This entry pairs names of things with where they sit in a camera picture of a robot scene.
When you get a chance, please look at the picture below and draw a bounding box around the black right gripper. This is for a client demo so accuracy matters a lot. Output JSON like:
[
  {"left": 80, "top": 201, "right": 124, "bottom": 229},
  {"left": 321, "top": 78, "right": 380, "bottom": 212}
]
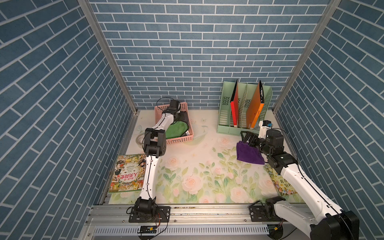
[{"left": 240, "top": 129, "right": 271, "bottom": 158}]

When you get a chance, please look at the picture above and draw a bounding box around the purple square dishcloth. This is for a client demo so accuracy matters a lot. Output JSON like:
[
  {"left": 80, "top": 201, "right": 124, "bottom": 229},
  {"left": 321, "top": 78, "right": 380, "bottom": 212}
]
[{"left": 236, "top": 142, "right": 265, "bottom": 165}]

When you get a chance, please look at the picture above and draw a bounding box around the green grey microfibre cloth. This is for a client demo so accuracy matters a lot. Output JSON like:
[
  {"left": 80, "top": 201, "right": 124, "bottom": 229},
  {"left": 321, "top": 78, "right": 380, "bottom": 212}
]
[{"left": 166, "top": 111, "right": 189, "bottom": 139}]

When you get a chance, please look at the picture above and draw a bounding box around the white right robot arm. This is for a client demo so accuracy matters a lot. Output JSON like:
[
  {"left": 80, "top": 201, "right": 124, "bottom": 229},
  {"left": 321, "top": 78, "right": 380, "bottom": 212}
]
[{"left": 241, "top": 129, "right": 360, "bottom": 240}]

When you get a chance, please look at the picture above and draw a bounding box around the pink perforated plastic basket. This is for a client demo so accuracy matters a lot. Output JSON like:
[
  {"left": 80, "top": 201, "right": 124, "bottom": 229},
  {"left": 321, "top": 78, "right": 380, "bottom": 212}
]
[{"left": 155, "top": 102, "right": 194, "bottom": 145}]

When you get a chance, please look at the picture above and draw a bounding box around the green plastic file organiser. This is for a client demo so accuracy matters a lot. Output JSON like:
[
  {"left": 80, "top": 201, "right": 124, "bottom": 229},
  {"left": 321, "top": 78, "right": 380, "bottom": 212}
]
[{"left": 217, "top": 82, "right": 273, "bottom": 136}]

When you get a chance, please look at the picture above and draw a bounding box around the orange folder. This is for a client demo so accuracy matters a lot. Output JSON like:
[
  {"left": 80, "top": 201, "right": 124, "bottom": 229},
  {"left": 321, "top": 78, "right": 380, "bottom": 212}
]
[{"left": 246, "top": 81, "right": 265, "bottom": 129}]

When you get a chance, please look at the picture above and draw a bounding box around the red folder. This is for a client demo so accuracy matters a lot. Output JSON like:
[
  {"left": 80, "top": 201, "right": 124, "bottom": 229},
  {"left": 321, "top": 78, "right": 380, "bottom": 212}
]
[{"left": 230, "top": 80, "right": 239, "bottom": 128}]

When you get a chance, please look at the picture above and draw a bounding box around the clear packing tape roll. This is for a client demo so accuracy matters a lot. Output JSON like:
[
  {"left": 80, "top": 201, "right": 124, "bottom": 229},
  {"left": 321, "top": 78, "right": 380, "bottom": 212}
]
[{"left": 135, "top": 133, "right": 146, "bottom": 147}]

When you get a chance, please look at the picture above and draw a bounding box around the floral table mat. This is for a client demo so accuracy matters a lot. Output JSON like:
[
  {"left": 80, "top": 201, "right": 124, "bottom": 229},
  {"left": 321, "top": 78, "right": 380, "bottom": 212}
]
[{"left": 108, "top": 109, "right": 307, "bottom": 205}]

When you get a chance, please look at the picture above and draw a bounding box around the right picture book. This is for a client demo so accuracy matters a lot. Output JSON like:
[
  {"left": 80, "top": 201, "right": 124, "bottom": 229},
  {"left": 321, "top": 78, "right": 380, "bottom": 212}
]
[{"left": 260, "top": 164, "right": 302, "bottom": 202}]

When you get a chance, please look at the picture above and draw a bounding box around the picture book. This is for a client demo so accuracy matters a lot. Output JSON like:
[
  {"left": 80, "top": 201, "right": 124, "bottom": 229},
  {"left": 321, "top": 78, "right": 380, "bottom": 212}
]
[
  {"left": 109, "top": 155, "right": 146, "bottom": 194},
  {"left": 260, "top": 164, "right": 302, "bottom": 202}
]

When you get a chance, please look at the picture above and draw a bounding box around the left picture book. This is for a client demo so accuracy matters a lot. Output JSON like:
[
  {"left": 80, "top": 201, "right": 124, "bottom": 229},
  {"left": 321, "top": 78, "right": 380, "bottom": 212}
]
[{"left": 109, "top": 155, "right": 146, "bottom": 194}]

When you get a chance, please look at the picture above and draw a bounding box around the black right controller box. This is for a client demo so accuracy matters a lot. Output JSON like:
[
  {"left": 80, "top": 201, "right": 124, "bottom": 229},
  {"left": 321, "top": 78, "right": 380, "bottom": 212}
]
[{"left": 267, "top": 225, "right": 284, "bottom": 240}]

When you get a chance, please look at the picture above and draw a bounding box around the black controller box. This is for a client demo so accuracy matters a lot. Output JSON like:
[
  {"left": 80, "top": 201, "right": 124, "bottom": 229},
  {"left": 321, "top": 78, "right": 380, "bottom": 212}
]
[
  {"left": 138, "top": 226, "right": 158, "bottom": 235},
  {"left": 267, "top": 225, "right": 284, "bottom": 240}
]

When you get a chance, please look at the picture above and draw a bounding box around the black left controller box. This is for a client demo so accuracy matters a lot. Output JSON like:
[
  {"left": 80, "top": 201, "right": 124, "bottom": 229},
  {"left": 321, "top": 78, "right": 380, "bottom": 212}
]
[{"left": 138, "top": 226, "right": 158, "bottom": 235}]

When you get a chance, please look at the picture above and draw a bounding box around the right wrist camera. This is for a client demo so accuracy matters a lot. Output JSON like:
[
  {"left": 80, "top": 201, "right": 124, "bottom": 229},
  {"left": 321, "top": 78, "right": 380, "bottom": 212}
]
[{"left": 258, "top": 120, "right": 273, "bottom": 139}]

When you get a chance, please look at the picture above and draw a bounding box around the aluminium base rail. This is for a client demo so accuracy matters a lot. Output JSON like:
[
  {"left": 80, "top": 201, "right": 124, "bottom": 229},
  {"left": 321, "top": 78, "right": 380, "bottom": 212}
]
[{"left": 79, "top": 204, "right": 312, "bottom": 240}]

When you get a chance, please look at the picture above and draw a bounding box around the aluminium corner post right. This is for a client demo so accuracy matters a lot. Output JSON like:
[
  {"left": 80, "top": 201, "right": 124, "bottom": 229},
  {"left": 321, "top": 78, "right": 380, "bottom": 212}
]
[{"left": 272, "top": 0, "right": 341, "bottom": 115}]

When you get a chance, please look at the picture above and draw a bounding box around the aluminium corner post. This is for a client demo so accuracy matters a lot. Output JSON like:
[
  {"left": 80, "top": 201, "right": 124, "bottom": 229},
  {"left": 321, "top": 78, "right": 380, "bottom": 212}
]
[
  {"left": 272, "top": 0, "right": 341, "bottom": 115},
  {"left": 78, "top": 0, "right": 138, "bottom": 115}
]

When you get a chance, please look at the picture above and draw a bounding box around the aluminium corner post left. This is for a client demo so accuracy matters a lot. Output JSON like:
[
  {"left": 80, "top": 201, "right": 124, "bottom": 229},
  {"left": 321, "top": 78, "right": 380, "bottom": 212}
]
[{"left": 78, "top": 0, "right": 138, "bottom": 115}]

